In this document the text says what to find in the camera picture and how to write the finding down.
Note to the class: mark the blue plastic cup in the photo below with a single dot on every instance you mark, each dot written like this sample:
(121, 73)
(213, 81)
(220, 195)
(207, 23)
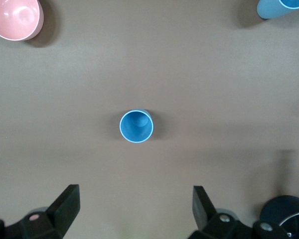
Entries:
(134, 129)
(269, 10)

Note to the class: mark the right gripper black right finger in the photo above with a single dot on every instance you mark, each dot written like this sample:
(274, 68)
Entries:
(204, 214)

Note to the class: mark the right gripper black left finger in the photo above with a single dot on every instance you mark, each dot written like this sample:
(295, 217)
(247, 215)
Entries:
(62, 209)

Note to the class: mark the pink bowl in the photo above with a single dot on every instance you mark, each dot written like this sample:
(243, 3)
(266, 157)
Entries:
(12, 17)

